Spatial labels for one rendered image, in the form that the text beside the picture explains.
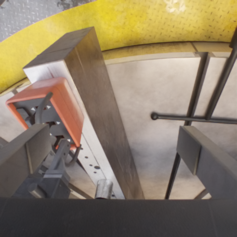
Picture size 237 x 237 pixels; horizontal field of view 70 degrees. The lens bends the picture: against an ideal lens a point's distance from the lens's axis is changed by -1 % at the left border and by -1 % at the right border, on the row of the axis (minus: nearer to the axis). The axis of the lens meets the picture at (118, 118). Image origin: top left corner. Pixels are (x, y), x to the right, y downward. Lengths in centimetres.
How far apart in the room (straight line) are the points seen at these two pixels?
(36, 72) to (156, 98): 64
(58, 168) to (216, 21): 110
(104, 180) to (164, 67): 63
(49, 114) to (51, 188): 22
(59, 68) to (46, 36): 80
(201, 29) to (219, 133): 63
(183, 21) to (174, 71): 35
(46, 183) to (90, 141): 38
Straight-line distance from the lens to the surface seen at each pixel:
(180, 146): 17
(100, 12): 116
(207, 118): 108
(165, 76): 92
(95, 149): 72
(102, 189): 89
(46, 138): 16
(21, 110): 51
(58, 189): 33
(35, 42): 136
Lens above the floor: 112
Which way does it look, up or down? 48 degrees down
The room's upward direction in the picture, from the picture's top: 170 degrees counter-clockwise
